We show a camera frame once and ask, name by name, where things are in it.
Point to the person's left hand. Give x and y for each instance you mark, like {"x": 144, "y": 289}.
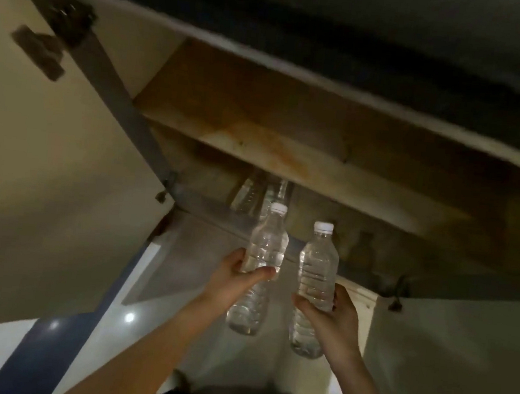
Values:
{"x": 228, "y": 283}

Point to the person's right hand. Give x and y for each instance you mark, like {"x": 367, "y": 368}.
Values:
{"x": 336, "y": 335}

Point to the clear plastic water bottle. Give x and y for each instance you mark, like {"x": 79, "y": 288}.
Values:
{"x": 246, "y": 195}
{"x": 267, "y": 241}
{"x": 318, "y": 264}
{"x": 278, "y": 191}

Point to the green edged cabinet door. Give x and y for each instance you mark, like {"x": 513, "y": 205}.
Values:
{"x": 454, "y": 373}
{"x": 36, "y": 182}

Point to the person's left forearm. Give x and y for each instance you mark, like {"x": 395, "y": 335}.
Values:
{"x": 148, "y": 358}

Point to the person's left shoe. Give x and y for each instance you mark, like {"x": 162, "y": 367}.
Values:
{"x": 182, "y": 379}

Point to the metal door hinge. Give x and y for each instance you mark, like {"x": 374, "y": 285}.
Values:
{"x": 398, "y": 294}
{"x": 167, "y": 188}
{"x": 50, "y": 46}

